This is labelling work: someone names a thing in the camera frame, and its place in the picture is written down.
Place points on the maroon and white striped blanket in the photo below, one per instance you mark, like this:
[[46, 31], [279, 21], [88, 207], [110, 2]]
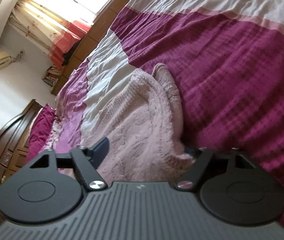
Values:
[[231, 67]]

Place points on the magenta pillow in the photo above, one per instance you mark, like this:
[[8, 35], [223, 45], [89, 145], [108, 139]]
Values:
[[40, 130]]

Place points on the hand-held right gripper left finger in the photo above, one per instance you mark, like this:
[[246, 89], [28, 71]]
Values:
[[102, 152]]

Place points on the low wooden cabinet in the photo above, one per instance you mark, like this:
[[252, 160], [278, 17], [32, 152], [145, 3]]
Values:
[[99, 27]]

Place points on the dark wooden headboard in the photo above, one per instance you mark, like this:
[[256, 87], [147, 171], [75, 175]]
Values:
[[9, 135]]

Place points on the row of books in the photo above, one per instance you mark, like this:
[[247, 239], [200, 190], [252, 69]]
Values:
[[50, 76]]

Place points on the floral curtain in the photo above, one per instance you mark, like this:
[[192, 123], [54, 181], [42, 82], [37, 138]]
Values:
[[44, 22]]

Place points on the purple floral quilt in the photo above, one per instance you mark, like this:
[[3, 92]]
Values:
[[69, 105]]

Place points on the pink knitted cardigan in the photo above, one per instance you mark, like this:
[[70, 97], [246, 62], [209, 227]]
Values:
[[142, 120]]

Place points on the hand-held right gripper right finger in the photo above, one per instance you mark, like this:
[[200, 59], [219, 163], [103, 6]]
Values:
[[199, 162]]

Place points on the black object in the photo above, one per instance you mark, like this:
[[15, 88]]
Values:
[[69, 55]]

